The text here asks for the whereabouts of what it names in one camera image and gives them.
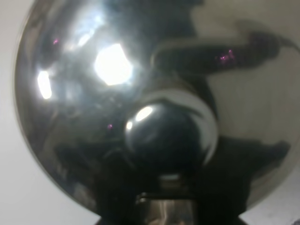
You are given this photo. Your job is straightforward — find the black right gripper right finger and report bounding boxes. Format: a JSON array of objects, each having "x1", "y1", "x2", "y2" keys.
[{"x1": 187, "y1": 162, "x2": 252, "y2": 225}]

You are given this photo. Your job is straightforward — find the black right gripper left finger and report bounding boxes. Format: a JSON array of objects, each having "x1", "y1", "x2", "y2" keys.
[{"x1": 94, "y1": 151, "x2": 150, "y2": 225}]

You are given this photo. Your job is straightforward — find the stainless steel teapot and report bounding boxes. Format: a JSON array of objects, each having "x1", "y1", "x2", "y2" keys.
[{"x1": 14, "y1": 0, "x2": 300, "y2": 225}]

